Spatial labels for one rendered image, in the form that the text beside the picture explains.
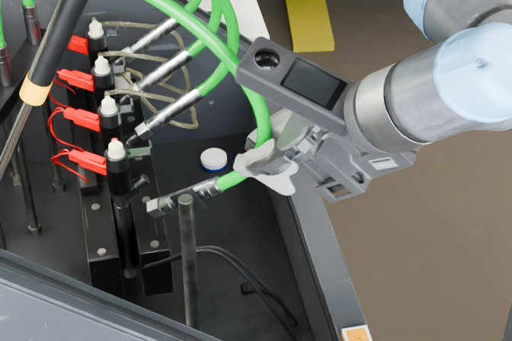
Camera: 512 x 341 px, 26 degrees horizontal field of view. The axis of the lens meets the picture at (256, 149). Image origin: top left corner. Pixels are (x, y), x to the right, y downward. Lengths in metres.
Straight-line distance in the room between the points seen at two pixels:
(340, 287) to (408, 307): 1.24
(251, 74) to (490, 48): 0.23
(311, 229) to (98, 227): 0.27
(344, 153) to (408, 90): 0.14
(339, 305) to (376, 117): 0.43
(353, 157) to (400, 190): 1.81
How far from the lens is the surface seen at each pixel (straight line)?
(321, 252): 1.38
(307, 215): 1.43
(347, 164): 1.03
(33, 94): 0.81
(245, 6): 1.73
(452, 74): 0.88
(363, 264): 2.66
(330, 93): 1.00
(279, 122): 1.09
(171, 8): 1.03
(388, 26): 3.39
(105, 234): 1.37
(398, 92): 0.92
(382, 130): 0.94
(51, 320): 0.95
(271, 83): 0.99
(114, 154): 1.29
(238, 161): 1.11
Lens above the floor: 1.97
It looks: 42 degrees down
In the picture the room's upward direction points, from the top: straight up
